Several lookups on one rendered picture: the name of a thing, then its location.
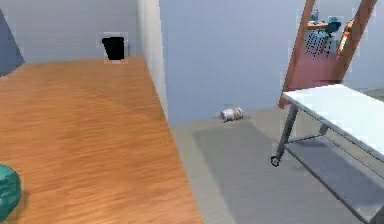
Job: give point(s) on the white rolling table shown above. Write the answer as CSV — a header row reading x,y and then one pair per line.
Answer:
x,y
346,116

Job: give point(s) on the white cylindrical can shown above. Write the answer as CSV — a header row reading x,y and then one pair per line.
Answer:
x,y
232,114

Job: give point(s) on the teal chair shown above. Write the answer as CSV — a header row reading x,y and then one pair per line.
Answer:
x,y
328,31

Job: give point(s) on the black bin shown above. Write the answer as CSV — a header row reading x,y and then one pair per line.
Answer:
x,y
115,48

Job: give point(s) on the brown wooden table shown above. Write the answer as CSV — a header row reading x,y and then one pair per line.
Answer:
x,y
86,140

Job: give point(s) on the brown wooden door frame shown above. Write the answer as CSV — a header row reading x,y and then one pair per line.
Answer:
x,y
350,46

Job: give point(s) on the teal round object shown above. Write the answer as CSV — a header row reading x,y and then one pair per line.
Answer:
x,y
7,191

